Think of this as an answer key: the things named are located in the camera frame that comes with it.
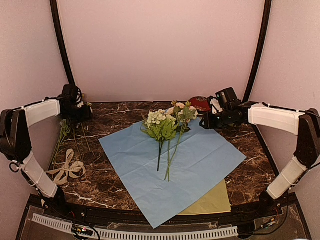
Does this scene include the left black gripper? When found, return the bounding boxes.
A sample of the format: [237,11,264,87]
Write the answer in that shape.
[64,104,94,125]

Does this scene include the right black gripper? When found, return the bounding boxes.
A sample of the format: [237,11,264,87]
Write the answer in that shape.
[200,108,234,130]

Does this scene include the cream rose stem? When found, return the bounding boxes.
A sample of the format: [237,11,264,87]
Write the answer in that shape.
[164,100,198,182]

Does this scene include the cream ribbon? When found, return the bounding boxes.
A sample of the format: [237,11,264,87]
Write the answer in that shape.
[46,149,87,186]

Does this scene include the light blue wrapping paper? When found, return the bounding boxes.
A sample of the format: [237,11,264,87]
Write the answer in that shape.
[99,119,246,228]

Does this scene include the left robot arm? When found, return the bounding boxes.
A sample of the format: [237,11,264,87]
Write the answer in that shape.
[0,98,93,218]

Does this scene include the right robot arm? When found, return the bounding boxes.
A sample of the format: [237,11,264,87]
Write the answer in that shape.
[200,101,320,217]

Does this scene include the remaining white rose stems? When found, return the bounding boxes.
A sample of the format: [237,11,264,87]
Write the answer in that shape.
[51,121,92,163]

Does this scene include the red decorated round plate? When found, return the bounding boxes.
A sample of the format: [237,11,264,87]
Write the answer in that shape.
[189,96,211,112]

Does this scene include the yellow-green wrapping paper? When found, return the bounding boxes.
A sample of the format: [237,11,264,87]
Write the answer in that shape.
[178,180,231,216]

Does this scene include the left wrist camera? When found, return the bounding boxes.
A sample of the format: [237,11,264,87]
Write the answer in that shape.
[61,84,83,105]

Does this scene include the left black frame post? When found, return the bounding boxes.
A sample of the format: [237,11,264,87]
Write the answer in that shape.
[49,0,76,86]

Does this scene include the black frame post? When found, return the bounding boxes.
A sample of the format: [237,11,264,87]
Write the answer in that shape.
[242,0,272,103]
[49,0,76,86]

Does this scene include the white slotted cable duct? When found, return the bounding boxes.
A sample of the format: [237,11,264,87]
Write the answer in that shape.
[31,213,239,240]

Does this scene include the right black frame post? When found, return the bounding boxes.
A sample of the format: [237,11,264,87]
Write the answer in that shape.
[242,0,272,103]

